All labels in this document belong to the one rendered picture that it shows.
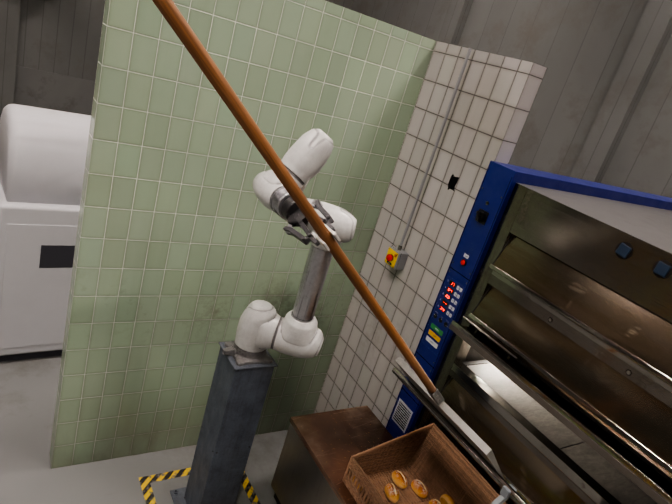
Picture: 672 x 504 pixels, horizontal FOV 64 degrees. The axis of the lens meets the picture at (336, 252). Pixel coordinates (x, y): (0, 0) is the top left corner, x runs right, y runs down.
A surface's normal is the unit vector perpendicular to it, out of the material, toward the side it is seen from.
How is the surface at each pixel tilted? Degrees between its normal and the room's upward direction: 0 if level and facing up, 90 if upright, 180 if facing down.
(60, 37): 90
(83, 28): 90
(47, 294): 90
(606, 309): 70
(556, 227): 90
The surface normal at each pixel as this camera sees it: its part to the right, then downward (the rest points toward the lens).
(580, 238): -0.83, -0.04
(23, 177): 0.62, 0.14
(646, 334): -0.68, -0.35
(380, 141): 0.49, 0.43
